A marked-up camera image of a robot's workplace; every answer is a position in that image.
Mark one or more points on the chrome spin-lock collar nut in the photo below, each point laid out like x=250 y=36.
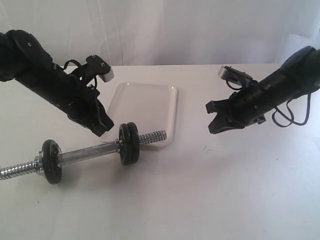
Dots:
x=38 y=165

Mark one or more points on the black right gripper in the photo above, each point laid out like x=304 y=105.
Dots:
x=245 y=107

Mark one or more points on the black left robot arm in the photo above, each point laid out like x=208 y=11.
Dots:
x=22 y=58

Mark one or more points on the black weight plate end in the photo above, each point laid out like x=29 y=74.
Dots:
x=125 y=142
x=50 y=162

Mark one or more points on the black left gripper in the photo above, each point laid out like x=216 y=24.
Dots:
x=84 y=108

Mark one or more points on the black weight plate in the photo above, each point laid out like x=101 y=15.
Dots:
x=135 y=143

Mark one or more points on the chrome threaded dumbbell bar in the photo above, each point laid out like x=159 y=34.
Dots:
x=80 y=155

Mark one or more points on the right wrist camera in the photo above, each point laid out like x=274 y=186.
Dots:
x=234 y=76

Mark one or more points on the white rectangular tray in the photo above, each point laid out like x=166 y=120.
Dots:
x=152 y=107

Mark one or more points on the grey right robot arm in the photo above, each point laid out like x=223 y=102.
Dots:
x=298 y=76

